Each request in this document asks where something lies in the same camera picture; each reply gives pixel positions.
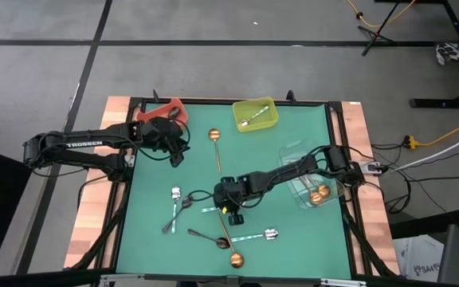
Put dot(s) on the copper spoon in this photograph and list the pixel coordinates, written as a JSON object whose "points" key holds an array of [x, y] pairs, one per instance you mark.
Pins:
{"points": [[324, 191], [316, 198], [214, 134], [237, 260]]}

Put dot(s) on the silver metal bracket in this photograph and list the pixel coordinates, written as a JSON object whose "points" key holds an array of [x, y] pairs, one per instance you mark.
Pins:
{"points": [[343, 283], [120, 280]]}

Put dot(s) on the yellow power plug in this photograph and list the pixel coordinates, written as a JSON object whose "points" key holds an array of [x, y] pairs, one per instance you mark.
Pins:
{"points": [[412, 142]]}

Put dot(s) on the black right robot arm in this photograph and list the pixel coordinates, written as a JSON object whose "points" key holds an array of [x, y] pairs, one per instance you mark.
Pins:
{"points": [[285, 173]]}

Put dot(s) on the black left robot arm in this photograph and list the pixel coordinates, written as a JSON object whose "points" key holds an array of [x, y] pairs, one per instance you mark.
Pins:
{"points": [[106, 140]]}

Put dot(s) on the clear plastic bin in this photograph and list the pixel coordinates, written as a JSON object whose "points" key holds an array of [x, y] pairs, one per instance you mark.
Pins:
{"points": [[291, 145]]}

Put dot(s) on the black desk frame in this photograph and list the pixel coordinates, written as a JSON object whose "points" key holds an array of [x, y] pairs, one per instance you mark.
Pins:
{"points": [[444, 103]]}

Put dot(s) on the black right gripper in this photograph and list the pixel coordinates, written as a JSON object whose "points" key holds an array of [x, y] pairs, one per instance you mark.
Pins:
{"points": [[229, 193]]}

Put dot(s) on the green table mat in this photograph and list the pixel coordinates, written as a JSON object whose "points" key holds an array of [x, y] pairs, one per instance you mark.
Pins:
{"points": [[293, 247]]}

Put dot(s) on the yellow-green plastic bin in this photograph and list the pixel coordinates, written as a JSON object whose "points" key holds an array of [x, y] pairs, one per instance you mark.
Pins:
{"points": [[245, 109]]}

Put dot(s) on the orange plastic bin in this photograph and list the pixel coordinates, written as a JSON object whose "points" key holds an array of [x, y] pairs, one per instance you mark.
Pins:
{"points": [[154, 113]]}

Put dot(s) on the black aluminium table frame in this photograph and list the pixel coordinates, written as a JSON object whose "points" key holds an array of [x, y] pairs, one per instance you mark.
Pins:
{"points": [[213, 100]]}

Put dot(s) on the white cardboard box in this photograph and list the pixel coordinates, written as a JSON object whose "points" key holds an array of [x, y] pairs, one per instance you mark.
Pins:
{"points": [[420, 259]]}

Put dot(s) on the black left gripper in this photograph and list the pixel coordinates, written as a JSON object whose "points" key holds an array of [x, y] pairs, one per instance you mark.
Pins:
{"points": [[163, 135]]}

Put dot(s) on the white power strip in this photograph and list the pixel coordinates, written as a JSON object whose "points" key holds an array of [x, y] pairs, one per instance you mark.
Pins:
{"points": [[369, 167]]}

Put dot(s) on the black tripod stand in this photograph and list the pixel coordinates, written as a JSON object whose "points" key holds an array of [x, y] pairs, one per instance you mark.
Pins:
{"points": [[373, 36]]}

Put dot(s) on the person's shoe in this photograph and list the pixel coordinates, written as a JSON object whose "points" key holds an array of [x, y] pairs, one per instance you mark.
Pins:
{"points": [[450, 53]]}

